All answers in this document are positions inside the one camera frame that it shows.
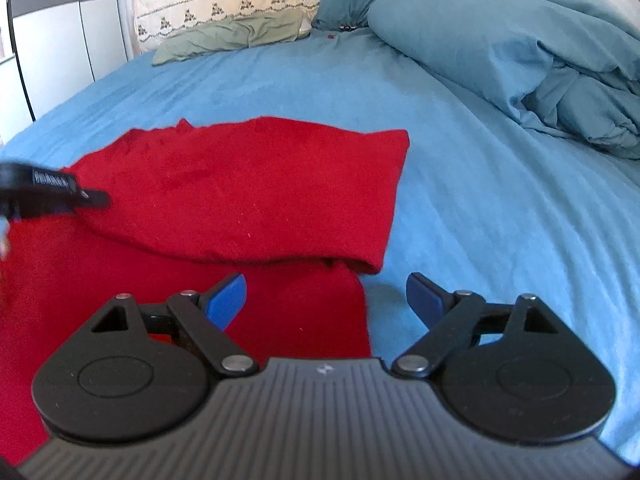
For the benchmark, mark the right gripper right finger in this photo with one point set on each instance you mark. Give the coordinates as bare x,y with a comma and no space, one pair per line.
516,371

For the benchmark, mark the blue duvet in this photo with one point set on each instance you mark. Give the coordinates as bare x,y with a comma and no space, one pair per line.
569,68

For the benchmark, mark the green pillow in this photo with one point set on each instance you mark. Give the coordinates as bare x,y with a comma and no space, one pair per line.
234,33

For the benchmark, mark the red cloth garment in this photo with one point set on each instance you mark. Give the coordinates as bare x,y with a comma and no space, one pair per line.
301,210

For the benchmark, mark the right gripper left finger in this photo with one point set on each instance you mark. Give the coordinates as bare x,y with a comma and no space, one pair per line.
134,371

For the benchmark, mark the blue bed sheet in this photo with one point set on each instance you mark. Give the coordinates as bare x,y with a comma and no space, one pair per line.
482,203

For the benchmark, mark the person's left hand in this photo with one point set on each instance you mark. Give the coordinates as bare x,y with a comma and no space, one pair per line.
5,245

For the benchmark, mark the white grey wardrobe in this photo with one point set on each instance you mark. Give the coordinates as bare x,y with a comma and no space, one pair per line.
51,50

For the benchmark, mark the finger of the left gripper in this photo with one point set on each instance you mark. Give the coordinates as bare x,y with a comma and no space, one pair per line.
32,191

